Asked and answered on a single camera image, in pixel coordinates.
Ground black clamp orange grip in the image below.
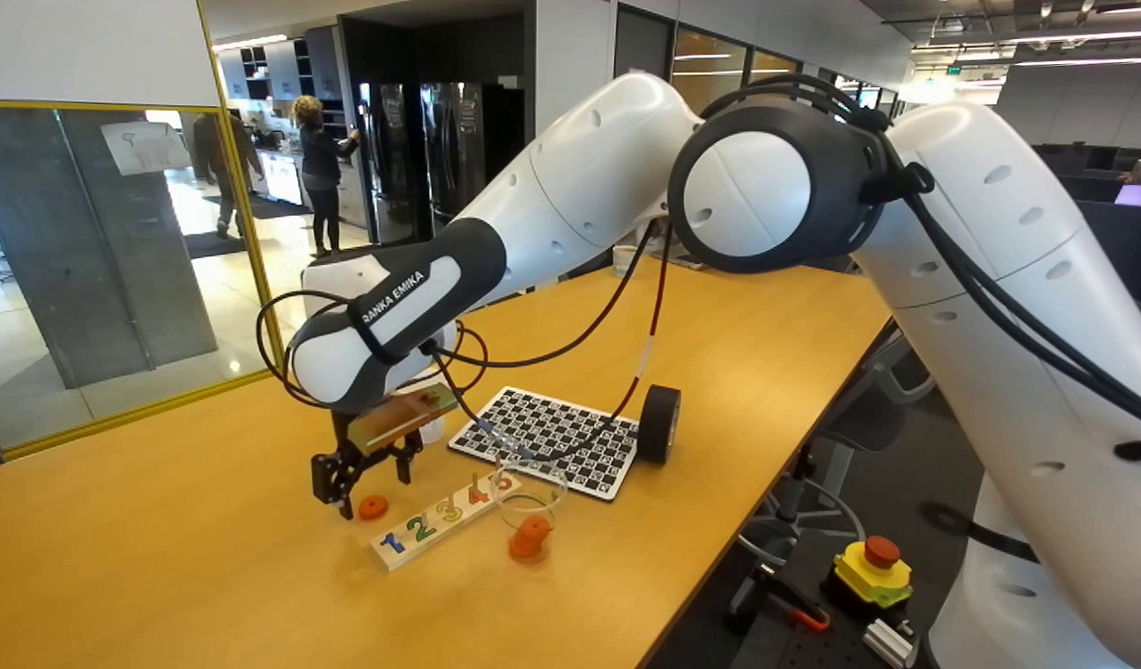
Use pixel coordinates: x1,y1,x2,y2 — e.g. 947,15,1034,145
767,592,835,638

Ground black white marker board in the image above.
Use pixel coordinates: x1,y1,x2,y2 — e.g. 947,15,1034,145
446,383,642,506

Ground wrist mounted camera bar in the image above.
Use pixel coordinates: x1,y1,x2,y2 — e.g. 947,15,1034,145
342,379,463,457

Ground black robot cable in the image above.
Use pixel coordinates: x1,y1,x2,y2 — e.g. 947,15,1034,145
254,71,1141,469

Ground yellow red emergency stop button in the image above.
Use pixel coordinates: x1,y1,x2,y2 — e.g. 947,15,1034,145
832,532,917,614

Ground transparent plastic cup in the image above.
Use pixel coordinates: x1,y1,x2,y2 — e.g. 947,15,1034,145
491,485,560,569

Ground black office chair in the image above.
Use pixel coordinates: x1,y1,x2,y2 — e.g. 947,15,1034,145
816,329,957,500

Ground black glass doors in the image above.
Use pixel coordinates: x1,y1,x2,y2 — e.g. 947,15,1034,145
342,15,532,254

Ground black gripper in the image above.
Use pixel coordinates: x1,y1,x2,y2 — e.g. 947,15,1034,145
310,412,424,526

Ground yellow framed glass partition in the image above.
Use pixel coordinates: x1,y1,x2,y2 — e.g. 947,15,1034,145
0,98,289,466

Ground white paper sign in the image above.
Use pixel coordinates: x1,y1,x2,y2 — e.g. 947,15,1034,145
98,116,199,180

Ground wooden number peg board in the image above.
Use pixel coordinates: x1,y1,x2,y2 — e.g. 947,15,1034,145
370,466,526,576

